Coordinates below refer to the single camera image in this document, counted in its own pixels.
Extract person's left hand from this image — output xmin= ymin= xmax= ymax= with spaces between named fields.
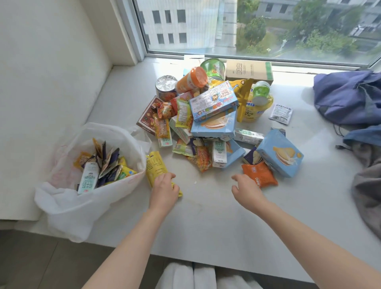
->
xmin=148 ymin=172 xmax=180 ymax=220

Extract person's right hand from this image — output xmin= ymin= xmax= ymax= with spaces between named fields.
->
xmin=231 ymin=174 xmax=269 ymax=215

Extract person's left forearm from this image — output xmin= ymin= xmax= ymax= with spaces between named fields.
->
xmin=82 ymin=208 xmax=173 ymax=289

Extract person's right forearm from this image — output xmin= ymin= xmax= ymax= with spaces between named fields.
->
xmin=255 ymin=200 xmax=381 ymax=289

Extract orange crinkled snack packet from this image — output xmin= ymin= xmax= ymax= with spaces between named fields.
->
xmin=241 ymin=161 xmax=278 ymax=189

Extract dark blue snack packet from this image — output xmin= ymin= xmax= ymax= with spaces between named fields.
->
xmin=242 ymin=146 xmax=264 ymax=166

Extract orange noodle snack packet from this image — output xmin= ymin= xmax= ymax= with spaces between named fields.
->
xmin=187 ymin=145 xmax=213 ymax=173

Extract white green milk carton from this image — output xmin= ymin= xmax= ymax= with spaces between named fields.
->
xmin=212 ymin=140 xmax=228 ymax=169
xmin=77 ymin=162 xmax=100 ymax=195
xmin=234 ymin=128 xmax=265 ymax=146

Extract white green carton box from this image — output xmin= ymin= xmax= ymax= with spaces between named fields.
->
xmin=168 ymin=116 xmax=194 ymax=145

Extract small orange snack packet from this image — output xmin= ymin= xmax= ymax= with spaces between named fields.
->
xmin=157 ymin=102 xmax=174 ymax=120
xmin=153 ymin=117 xmax=171 ymax=139

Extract pile of mixed snack sachets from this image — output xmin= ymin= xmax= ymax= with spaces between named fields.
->
xmin=73 ymin=138 xmax=138 ymax=189

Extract yellow green snack packet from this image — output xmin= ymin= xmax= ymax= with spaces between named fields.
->
xmin=175 ymin=98 xmax=194 ymax=129

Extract brown snack box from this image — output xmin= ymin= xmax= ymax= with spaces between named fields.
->
xmin=136 ymin=95 xmax=165 ymax=136

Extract large yellow snack bag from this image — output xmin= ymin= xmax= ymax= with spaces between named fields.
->
xmin=208 ymin=79 xmax=274 ymax=123

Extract person's white trousers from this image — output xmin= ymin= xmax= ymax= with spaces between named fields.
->
xmin=155 ymin=261 xmax=264 ymax=289

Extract white foil sachet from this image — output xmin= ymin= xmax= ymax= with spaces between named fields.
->
xmin=268 ymin=103 xmax=294 ymax=125

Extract red snack packet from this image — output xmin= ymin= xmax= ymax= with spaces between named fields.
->
xmin=170 ymin=91 xmax=194 ymax=114

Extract blue cartoon print box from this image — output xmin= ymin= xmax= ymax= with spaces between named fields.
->
xmin=189 ymin=81 xmax=239 ymax=123

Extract white jar with green lid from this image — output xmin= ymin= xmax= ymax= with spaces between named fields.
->
xmin=251 ymin=81 xmax=271 ymax=106

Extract white plastic bag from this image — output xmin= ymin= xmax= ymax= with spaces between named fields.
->
xmin=34 ymin=122 xmax=152 ymax=243

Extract foil lid snack can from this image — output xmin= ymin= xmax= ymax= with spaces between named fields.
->
xmin=155 ymin=75 xmax=178 ymax=102

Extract orange lid snack can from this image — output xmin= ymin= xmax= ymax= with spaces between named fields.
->
xmin=175 ymin=66 xmax=208 ymax=95

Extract cardboard box with green stripe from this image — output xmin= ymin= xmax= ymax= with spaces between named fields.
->
xmin=225 ymin=59 xmax=274 ymax=86

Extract green snack can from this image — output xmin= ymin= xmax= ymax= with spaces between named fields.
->
xmin=200 ymin=58 xmax=226 ymax=81

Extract grey cloth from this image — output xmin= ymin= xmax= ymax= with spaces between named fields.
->
xmin=351 ymin=142 xmax=381 ymax=240

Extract blue cloth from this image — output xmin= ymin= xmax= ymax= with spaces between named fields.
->
xmin=336 ymin=124 xmax=381 ymax=150

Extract purple jacket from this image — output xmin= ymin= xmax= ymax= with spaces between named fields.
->
xmin=313 ymin=70 xmax=381 ymax=126

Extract white building outside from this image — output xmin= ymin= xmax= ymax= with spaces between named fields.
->
xmin=135 ymin=0 xmax=239 ymax=51

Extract green trees outside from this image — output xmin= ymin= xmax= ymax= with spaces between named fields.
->
xmin=235 ymin=0 xmax=367 ymax=58

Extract grey window frame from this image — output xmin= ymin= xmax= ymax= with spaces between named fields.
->
xmin=114 ymin=0 xmax=381 ymax=71

